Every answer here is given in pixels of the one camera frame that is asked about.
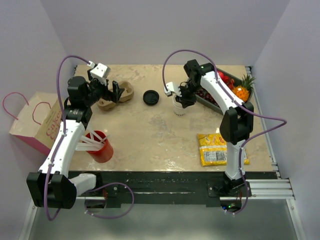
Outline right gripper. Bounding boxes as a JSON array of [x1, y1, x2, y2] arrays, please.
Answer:
[[174, 81, 203, 109]]

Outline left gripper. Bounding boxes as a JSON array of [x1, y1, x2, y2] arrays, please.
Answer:
[[84, 69, 124, 107]]

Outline white paper cup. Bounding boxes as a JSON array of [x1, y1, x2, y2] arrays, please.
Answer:
[[172, 96, 186, 117]]

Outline cardboard cup carrier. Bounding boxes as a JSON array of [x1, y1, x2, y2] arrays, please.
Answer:
[[96, 81, 134, 111]]

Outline brown paper bag pink handles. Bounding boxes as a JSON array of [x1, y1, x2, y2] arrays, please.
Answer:
[[2, 91, 62, 156]]

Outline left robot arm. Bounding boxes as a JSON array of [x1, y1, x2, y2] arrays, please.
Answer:
[[26, 76, 125, 209]]

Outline black coffee lid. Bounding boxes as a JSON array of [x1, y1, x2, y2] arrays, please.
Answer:
[[143, 89, 160, 106]]

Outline grey fruit tray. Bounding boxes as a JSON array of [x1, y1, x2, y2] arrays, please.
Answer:
[[195, 68, 254, 115]]

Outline dark red grapes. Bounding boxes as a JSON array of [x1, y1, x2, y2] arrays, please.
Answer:
[[196, 88, 220, 108]]

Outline red cherries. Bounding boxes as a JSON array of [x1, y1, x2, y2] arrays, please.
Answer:
[[218, 71, 235, 90]]

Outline yellow snack bag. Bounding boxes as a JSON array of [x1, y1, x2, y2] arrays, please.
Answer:
[[197, 132, 251, 167]]

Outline toy pineapple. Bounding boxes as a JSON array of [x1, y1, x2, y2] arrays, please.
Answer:
[[232, 74, 256, 103]]

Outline white wrapped straws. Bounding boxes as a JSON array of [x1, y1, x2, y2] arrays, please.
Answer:
[[75, 128, 109, 152]]

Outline red straw holder cup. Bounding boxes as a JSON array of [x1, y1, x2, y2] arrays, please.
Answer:
[[87, 130, 114, 164]]

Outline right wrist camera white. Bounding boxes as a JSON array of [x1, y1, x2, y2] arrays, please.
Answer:
[[164, 82, 182, 97]]

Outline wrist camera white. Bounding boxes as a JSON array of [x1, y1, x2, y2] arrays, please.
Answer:
[[87, 61, 111, 86], [164, 82, 182, 97]]

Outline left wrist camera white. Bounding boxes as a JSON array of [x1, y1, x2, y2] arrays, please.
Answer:
[[87, 61, 111, 86]]

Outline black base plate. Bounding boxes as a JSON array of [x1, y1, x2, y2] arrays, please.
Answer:
[[67, 170, 279, 209]]

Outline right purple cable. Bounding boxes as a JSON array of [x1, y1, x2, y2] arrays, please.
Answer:
[[161, 49, 288, 216]]

